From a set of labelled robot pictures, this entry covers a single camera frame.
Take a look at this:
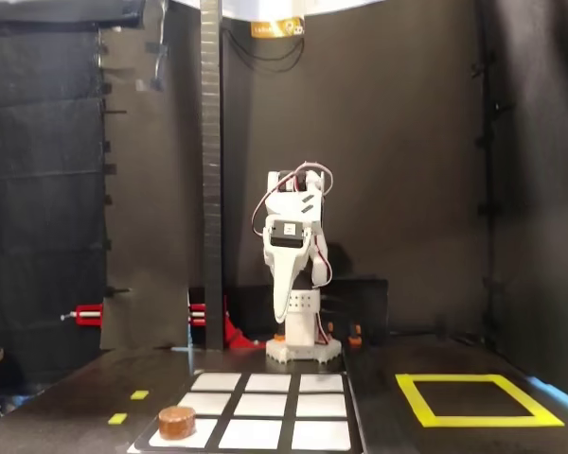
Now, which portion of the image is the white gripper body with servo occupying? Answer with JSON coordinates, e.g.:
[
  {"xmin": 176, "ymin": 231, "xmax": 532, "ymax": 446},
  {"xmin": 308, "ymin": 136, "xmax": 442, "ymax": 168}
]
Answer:
[{"xmin": 262, "ymin": 215, "xmax": 320, "ymax": 266}]

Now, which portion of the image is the white fixed gripper finger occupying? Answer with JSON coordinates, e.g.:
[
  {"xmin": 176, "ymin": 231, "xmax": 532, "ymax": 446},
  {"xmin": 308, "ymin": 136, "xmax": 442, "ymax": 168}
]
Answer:
[{"xmin": 266, "ymin": 253, "xmax": 312, "ymax": 325}]

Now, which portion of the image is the brown round puck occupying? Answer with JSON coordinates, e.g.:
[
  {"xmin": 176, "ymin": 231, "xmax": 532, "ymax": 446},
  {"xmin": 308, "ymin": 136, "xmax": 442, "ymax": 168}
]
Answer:
[{"xmin": 157, "ymin": 405, "xmax": 198, "ymax": 441}]

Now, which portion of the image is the black box behind robot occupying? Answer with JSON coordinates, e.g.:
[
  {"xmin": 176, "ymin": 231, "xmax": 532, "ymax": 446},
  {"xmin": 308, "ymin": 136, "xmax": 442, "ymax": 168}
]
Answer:
[{"xmin": 321, "ymin": 277, "xmax": 390, "ymax": 340}]

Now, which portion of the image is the tall black segmented pole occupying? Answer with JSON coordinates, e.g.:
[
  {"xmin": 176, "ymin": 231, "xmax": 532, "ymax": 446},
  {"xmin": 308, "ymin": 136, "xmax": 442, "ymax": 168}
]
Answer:
[{"xmin": 200, "ymin": 0, "xmax": 224, "ymax": 351}]

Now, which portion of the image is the black mat with white squares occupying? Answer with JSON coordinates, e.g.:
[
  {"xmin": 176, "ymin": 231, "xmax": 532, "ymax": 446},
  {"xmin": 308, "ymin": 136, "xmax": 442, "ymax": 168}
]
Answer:
[{"xmin": 127, "ymin": 371, "xmax": 366, "ymax": 454}]

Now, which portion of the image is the grey paper sheet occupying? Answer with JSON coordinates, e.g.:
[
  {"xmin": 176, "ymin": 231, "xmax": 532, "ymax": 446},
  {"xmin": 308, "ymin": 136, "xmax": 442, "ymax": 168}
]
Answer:
[{"xmin": 98, "ymin": 26, "xmax": 190, "ymax": 351}]

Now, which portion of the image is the thin black taped pole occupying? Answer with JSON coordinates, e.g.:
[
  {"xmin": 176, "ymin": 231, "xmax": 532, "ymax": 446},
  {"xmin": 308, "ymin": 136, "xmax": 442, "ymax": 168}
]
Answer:
[{"xmin": 470, "ymin": 0, "xmax": 515, "ymax": 352}]

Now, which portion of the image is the orange printed sticker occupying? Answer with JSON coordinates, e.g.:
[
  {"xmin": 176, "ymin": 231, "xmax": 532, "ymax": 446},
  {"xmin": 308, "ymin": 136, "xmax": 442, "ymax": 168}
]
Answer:
[{"xmin": 250, "ymin": 16, "xmax": 307, "ymax": 40}]

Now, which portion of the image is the white overhead sheet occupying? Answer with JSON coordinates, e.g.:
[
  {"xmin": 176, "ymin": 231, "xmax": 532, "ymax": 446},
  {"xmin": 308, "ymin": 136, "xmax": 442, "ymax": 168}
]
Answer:
[{"xmin": 169, "ymin": 0, "xmax": 384, "ymax": 21}]

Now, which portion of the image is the yellow tape square outline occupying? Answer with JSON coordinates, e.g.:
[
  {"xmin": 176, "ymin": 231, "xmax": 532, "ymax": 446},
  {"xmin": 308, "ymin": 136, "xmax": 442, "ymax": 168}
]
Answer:
[{"xmin": 395, "ymin": 373, "xmax": 565, "ymax": 428}]

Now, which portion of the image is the black fabric curtain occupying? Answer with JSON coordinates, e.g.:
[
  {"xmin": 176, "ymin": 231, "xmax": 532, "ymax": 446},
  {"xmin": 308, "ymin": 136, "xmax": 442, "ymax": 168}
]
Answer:
[{"xmin": 0, "ymin": 0, "xmax": 146, "ymax": 393}]

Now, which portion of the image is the blue table edge strip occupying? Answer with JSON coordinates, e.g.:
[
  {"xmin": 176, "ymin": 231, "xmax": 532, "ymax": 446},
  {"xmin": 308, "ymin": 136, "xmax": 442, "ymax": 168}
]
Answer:
[{"xmin": 524, "ymin": 373, "xmax": 568, "ymax": 422}]

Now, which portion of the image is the red white servo wire bundle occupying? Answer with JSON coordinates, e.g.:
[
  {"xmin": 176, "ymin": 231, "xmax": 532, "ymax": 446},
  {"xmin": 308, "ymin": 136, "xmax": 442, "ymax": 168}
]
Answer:
[{"xmin": 251, "ymin": 161, "xmax": 335, "ymax": 289}]

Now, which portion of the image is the red pole mount bracket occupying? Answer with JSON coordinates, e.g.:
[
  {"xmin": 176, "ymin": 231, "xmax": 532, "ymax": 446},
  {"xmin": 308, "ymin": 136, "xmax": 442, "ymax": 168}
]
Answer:
[{"xmin": 187, "ymin": 295, "xmax": 267, "ymax": 351}]

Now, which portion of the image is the white perforated base plate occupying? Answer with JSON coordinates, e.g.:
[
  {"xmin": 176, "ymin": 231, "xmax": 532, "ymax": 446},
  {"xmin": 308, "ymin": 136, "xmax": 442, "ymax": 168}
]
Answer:
[{"xmin": 264, "ymin": 338, "xmax": 343, "ymax": 366}]

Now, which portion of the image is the black hanging cable loop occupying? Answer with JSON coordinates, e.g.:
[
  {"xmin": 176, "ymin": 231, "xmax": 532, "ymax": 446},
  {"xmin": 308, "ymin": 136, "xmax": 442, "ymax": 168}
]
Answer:
[{"xmin": 222, "ymin": 26, "xmax": 307, "ymax": 75}]

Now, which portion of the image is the red clamp screw handle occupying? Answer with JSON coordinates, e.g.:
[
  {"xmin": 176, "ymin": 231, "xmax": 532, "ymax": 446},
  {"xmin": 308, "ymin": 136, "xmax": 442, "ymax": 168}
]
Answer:
[{"xmin": 60, "ymin": 304, "xmax": 104, "ymax": 327}]

